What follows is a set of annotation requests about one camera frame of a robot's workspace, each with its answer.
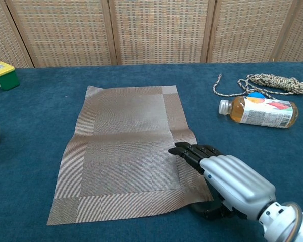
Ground woven wood-frame folding screen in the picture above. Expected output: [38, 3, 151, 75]
[0, 0, 303, 69]

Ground green container with yellow lid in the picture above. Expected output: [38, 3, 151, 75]
[0, 61, 21, 91]

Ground braided beige rope bundle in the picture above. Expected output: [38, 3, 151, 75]
[212, 73, 303, 101]

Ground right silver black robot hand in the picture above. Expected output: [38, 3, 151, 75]
[168, 142, 277, 222]

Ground gray woven placemat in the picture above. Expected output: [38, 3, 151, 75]
[46, 85, 215, 226]

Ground juice bottle with printed label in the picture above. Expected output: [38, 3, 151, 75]
[218, 95, 299, 129]

